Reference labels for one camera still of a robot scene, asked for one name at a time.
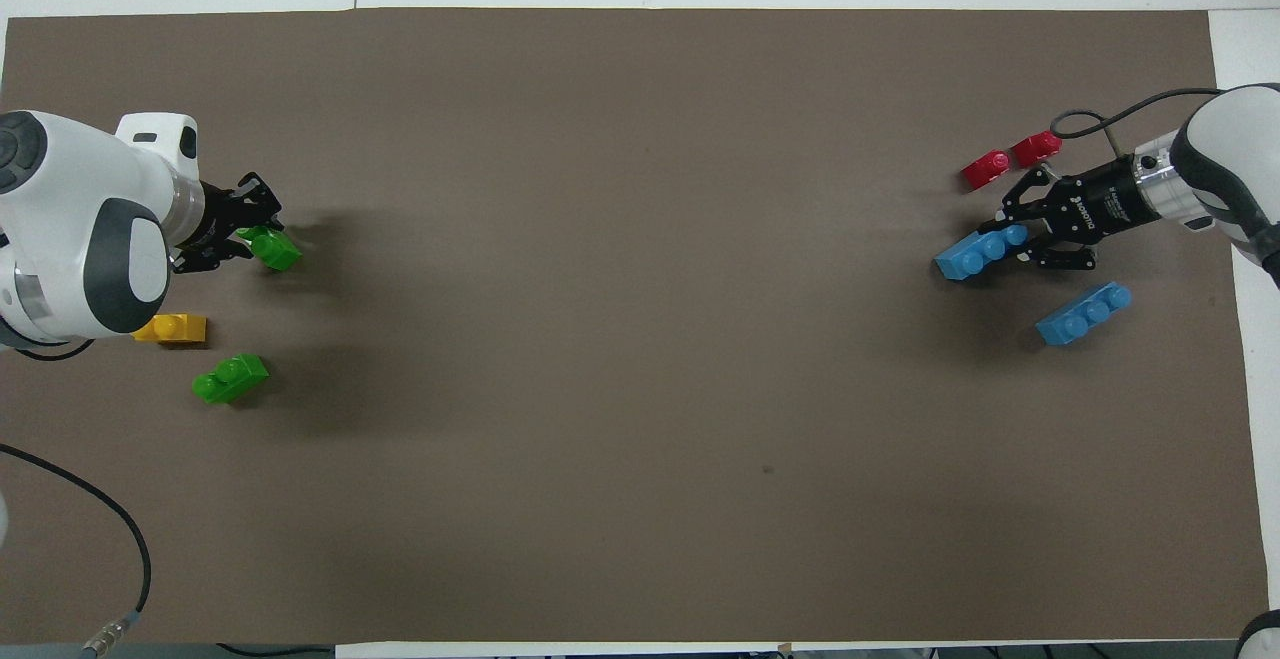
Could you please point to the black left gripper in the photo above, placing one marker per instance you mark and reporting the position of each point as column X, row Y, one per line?
column 212, row 219

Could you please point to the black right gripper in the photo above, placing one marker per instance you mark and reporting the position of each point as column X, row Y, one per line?
column 1100, row 201

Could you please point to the green toy brick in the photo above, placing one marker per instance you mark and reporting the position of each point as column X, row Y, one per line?
column 275, row 251
column 232, row 379

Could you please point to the blue three-stud toy brick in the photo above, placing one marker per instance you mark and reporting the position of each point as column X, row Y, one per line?
column 1085, row 314
column 975, row 254

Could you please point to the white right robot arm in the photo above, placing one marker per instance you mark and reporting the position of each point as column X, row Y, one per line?
column 1225, row 169

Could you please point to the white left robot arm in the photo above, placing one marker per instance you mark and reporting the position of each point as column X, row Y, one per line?
column 80, row 219

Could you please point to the red toy brick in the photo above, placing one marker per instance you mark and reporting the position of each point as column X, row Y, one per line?
column 1037, row 148
column 987, row 170

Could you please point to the yellow toy brick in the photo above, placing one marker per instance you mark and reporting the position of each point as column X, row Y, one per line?
column 182, row 329

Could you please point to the brown table mat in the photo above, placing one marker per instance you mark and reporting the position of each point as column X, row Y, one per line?
column 640, row 499

